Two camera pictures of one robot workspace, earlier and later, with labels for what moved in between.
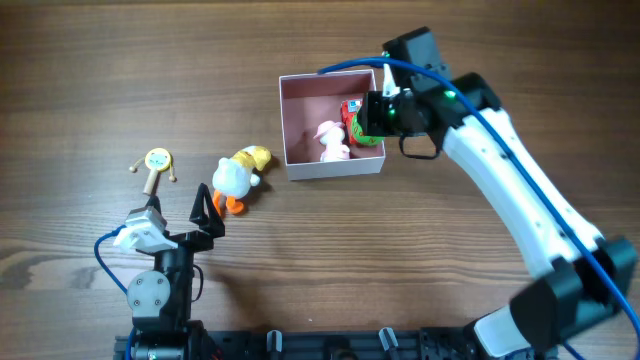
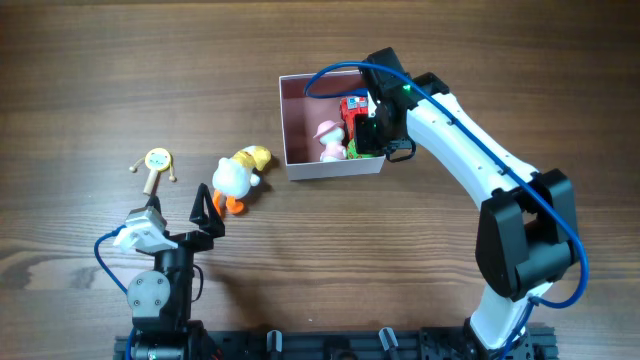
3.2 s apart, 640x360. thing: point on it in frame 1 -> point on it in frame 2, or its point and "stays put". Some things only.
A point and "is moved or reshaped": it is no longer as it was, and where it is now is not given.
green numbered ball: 367,140 is moved or reshaped
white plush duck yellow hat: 234,177 stays put
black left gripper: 187,240 stays put
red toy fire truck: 348,109 stays put
